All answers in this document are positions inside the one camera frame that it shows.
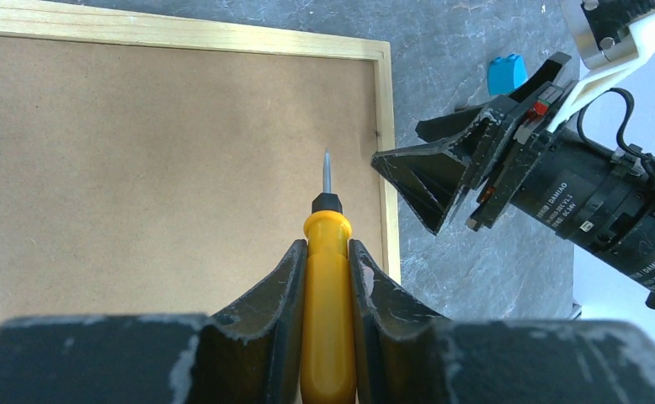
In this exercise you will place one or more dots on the wooden picture frame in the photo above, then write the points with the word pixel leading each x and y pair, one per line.
pixel 158 164

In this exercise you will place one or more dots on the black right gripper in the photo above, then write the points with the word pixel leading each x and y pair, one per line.
pixel 504 142

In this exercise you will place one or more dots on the blue toy brick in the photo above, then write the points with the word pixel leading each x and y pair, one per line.
pixel 506 74

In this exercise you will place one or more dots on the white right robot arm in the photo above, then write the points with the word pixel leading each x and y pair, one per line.
pixel 613 192

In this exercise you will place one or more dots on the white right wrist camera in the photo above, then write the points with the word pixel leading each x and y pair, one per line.
pixel 613 38

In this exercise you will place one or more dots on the yellow handled screwdriver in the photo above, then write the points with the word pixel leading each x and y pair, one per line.
pixel 328 364

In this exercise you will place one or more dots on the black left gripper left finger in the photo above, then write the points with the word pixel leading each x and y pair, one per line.
pixel 248 352

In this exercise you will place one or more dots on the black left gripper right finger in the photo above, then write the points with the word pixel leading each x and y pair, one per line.
pixel 408 353

